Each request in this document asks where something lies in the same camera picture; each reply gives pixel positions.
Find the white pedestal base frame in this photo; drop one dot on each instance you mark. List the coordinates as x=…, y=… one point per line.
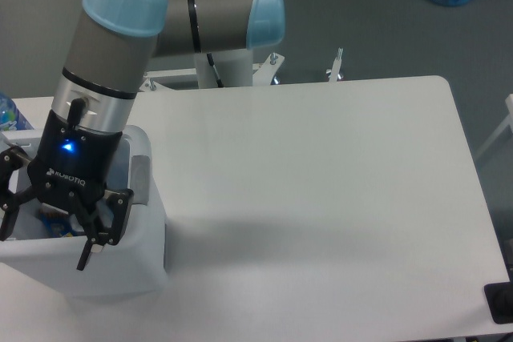
x=264, y=74

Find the white trash can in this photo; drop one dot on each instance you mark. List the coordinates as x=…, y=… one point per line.
x=136, y=264

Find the white frame at right edge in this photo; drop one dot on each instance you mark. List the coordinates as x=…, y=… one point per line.
x=499, y=137

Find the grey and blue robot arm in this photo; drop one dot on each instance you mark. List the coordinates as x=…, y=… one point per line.
x=113, y=43

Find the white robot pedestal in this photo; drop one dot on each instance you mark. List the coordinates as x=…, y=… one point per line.
x=234, y=68

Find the black device at table edge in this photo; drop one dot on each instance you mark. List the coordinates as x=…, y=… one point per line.
x=499, y=299

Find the blue labelled bottle at left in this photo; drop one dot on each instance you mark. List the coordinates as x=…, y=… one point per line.
x=11, y=117

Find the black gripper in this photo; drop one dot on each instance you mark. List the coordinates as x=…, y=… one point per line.
x=69, y=172

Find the blue snack wrapper in bin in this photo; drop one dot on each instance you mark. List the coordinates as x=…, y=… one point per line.
x=58, y=224

